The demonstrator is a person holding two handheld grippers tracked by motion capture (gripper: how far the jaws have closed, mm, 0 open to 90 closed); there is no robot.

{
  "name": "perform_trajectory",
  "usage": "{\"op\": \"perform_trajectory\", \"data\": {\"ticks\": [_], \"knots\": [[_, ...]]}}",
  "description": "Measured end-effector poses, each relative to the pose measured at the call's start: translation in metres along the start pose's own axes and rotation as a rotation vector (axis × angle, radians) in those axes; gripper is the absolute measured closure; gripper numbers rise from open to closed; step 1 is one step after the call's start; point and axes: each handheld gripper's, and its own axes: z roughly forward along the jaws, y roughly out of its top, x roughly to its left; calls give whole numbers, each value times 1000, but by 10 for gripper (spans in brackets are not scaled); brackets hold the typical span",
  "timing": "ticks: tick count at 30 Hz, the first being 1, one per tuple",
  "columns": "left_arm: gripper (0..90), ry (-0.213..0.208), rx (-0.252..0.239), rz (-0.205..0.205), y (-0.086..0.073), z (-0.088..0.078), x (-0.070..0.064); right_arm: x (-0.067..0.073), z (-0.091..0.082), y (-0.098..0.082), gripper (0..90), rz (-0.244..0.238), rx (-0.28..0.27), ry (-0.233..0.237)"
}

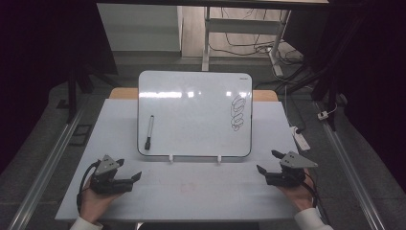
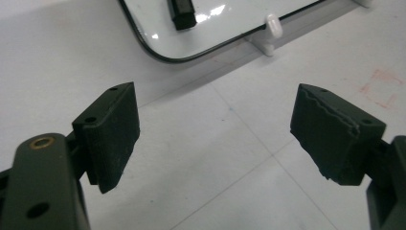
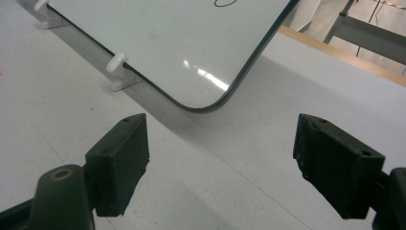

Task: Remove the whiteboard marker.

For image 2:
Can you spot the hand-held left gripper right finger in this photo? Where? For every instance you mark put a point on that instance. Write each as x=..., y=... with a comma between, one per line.
x=332, y=137

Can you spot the white plastic clip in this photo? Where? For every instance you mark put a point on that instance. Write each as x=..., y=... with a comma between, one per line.
x=271, y=32

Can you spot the black rectangular block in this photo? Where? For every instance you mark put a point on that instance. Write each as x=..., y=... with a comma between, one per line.
x=182, y=16

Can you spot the white table cover sheet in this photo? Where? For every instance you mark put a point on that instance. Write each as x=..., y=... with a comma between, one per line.
x=204, y=153

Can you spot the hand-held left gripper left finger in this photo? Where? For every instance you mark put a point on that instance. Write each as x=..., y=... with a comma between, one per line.
x=108, y=134

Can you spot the white whiteboard with black rim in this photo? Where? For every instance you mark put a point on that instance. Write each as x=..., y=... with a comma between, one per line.
x=230, y=25

